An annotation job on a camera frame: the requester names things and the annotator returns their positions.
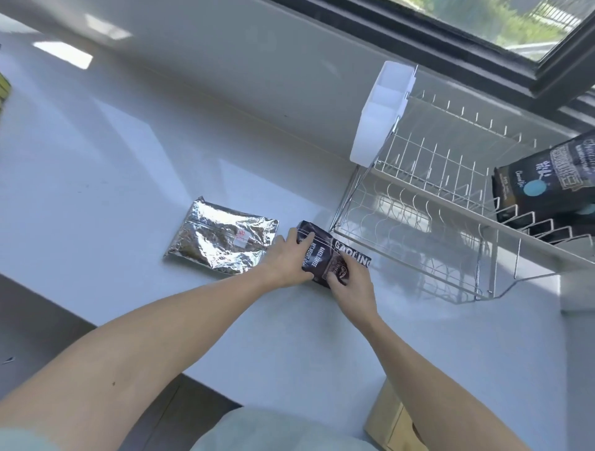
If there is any black coffee bag blue dot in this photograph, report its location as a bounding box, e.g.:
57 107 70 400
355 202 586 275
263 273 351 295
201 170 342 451
491 129 595 245

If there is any dark brown coffee packet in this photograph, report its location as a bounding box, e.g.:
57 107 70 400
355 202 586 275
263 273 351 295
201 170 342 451
296 221 375 291

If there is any silver foil pouch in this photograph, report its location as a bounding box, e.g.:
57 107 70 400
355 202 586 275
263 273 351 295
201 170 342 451
163 196 280 276

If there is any person's pale green clothing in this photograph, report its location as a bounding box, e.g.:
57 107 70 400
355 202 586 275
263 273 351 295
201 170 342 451
0 406 378 451

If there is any person's left hand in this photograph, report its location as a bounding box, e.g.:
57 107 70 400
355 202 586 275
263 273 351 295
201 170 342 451
263 227 334 289

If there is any black window frame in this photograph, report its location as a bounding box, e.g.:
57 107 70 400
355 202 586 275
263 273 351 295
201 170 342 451
274 0 595 122

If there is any white plastic cutlery holder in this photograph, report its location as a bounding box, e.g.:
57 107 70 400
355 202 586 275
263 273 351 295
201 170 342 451
349 60 418 167

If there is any light wooden cabinet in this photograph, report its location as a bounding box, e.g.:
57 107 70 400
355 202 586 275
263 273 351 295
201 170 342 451
364 378 429 451

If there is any person's right hand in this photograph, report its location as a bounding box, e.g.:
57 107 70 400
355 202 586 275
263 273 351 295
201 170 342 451
324 257 379 327

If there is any person's right forearm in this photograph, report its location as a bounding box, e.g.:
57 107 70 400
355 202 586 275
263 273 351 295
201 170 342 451
358 312 531 451

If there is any metal wire dish rack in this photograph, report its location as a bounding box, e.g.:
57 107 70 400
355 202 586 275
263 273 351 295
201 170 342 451
328 90 595 305

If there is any person's left forearm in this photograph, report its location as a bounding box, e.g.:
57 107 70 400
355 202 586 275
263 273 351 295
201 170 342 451
0 267 282 451

